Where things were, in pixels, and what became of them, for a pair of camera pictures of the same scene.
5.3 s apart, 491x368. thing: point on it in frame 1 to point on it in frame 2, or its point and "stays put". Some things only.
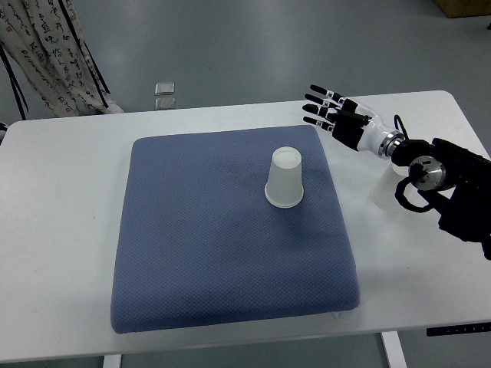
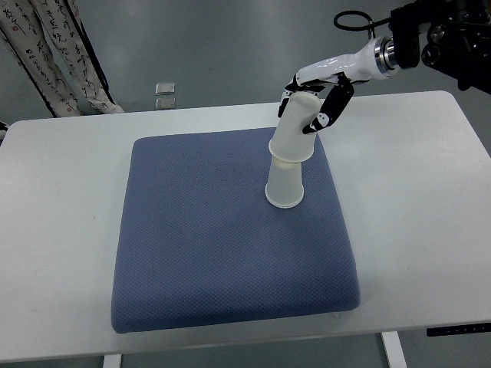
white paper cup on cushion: (285, 183) stays put
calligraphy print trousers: (44, 40) stays put
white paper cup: (383, 190) to (290, 143)
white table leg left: (112, 361) stays put
